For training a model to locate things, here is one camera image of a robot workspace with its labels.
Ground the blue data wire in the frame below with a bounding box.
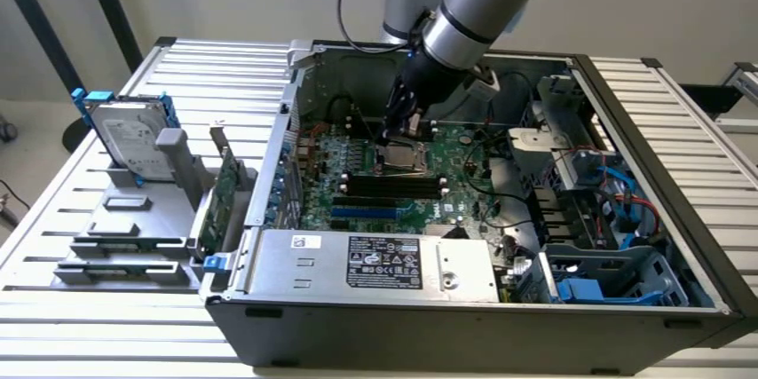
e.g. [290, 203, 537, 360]
[596, 165, 653, 249]

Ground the black stand pole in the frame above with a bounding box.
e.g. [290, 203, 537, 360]
[0, 0, 85, 97]
[74, 0, 145, 76]

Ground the red data wire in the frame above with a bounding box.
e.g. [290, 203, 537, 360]
[616, 194, 662, 247]

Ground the grey metal disk bay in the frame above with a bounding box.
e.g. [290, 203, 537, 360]
[521, 72, 670, 247]

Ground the grey parts rack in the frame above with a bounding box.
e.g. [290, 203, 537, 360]
[51, 127, 262, 294]

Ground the green graphics card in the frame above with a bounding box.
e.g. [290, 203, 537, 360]
[195, 119, 246, 252]

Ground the CPU socket metal frame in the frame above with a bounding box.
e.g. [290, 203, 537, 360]
[374, 140, 433, 175]

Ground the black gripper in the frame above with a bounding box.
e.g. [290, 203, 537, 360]
[378, 48, 476, 148]

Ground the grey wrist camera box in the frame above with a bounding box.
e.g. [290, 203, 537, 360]
[465, 66, 502, 99]

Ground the black open PC case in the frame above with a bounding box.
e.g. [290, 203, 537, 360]
[198, 39, 745, 370]

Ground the silver power supply unit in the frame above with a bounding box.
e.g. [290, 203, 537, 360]
[227, 228, 501, 304]

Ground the blue expansion slot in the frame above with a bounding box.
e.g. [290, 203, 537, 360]
[330, 205, 398, 221]

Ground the black RAM slot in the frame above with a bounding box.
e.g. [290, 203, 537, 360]
[346, 181, 444, 193]
[350, 171, 444, 183]
[345, 186, 444, 200]
[349, 177, 444, 188]

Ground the silver metal bracket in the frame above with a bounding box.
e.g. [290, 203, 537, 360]
[506, 127, 558, 165]

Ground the blue plastic disk carrier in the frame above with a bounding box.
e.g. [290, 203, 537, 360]
[542, 243, 692, 307]

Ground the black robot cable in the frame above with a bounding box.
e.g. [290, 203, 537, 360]
[337, 0, 417, 55]

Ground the hard disk with blue rails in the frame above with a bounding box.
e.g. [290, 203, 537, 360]
[70, 88, 182, 188]

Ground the green motherboard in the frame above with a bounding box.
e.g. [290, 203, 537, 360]
[294, 123, 534, 238]

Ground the black expansion slot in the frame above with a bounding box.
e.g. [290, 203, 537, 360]
[331, 195, 399, 211]

